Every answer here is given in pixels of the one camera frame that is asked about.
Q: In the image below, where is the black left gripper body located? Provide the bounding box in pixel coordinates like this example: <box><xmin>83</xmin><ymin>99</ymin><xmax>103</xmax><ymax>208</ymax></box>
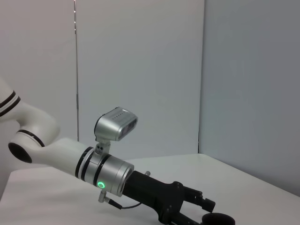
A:
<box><xmin>121</xmin><ymin>171</ymin><xmax>186</xmax><ymax>225</ymax></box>

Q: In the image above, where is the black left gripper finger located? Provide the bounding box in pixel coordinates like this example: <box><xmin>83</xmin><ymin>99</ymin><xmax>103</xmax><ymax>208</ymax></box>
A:
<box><xmin>182</xmin><ymin>185</ymin><xmax>216</xmax><ymax>213</ymax></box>
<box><xmin>173</xmin><ymin>211</ymin><xmax>203</xmax><ymax>225</ymax></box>

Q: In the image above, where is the left gripper cable with plug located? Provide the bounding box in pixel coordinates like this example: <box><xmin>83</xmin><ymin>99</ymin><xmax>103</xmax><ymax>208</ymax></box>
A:
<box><xmin>97</xmin><ymin>190</ymin><xmax>142</xmax><ymax>210</ymax></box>

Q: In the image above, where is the small dark teacup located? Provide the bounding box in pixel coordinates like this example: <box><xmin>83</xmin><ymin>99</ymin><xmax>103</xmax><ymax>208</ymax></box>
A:
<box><xmin>202</xmin><ymin>212</ymin><xmax>235</xmax><ymax>225</ymax></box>

